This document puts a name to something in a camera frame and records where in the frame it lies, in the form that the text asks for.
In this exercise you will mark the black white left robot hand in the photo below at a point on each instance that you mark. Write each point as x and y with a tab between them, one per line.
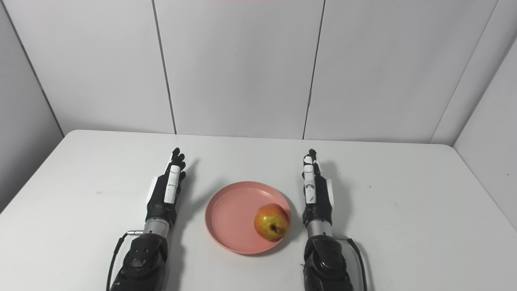
159	206

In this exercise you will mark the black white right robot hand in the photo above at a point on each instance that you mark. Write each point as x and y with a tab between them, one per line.
321	206

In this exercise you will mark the red yellow pomegranate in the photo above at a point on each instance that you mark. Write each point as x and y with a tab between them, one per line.
270	220

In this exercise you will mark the pink round plate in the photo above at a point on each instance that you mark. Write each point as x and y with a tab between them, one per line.
232	218

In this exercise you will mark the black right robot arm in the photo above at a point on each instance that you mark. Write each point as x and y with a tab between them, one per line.
325	262

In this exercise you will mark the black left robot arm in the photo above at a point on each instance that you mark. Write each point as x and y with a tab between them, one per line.
141	262

